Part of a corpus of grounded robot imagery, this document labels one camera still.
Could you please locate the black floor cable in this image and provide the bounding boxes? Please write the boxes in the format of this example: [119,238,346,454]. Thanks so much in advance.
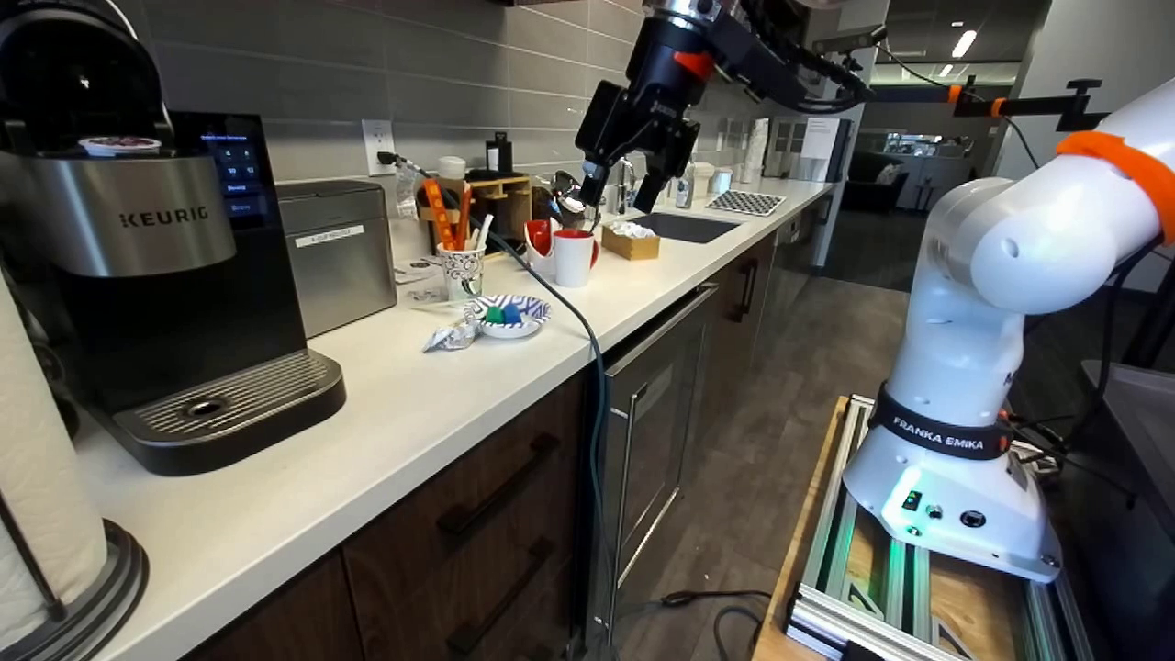
[656,588,778,661]

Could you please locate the orange packets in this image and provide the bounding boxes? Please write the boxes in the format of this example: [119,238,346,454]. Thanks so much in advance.
[419,178,477,256]

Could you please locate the black silver Keurig coffee machine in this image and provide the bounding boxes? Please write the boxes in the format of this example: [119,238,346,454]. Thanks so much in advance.
[0,0,350,480]

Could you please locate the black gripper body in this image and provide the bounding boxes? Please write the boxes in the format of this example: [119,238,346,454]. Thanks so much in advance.
[572,75,704,178]

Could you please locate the grey cable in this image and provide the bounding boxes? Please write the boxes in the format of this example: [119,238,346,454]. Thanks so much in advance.
[483,227,619,661]

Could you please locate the white wall outlet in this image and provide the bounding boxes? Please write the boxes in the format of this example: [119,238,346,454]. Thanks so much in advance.
[354,118,398,178]

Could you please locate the grey drying mat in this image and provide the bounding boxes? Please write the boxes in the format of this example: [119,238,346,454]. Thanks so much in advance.
[704,189,790,222]

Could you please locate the clear plastic wrapper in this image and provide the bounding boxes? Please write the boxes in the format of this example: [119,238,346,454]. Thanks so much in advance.
[422,309,483,358]

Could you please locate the black sink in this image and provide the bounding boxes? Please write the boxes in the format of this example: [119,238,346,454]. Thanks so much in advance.
[632,209,745,246]

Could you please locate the black paper towel holder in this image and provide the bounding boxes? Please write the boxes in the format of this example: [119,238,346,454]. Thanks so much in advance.
[0,489,155,661]

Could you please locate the white mug with red handle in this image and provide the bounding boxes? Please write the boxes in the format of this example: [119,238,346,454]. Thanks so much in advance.
[525,217,604,295]

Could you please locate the blue white patterned bowl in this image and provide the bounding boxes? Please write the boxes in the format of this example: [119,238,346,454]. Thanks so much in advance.
[468,290,555,344]

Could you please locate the dark wooden cabinet drawers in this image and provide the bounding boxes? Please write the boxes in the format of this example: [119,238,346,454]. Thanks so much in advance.
[181,374,594,661]

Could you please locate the stainless steel dishwasher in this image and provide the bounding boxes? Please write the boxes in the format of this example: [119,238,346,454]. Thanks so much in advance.
[594,282,720,599]

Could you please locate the dark bottle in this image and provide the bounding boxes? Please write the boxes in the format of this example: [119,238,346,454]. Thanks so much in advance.
[482,127,518,185]

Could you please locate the black clamp with orange tips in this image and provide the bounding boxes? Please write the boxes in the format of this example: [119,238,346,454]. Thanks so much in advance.
[939,75,1107,134]

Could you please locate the aluminium frame robot cart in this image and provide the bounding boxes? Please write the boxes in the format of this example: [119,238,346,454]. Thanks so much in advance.
[749,389,1103,661]

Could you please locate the white paper towel roll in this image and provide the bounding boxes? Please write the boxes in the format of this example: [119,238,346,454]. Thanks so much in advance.
[0,272,112,653]

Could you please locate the silver metal box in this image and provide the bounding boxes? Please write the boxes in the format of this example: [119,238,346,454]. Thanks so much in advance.
[275,178,398,340]

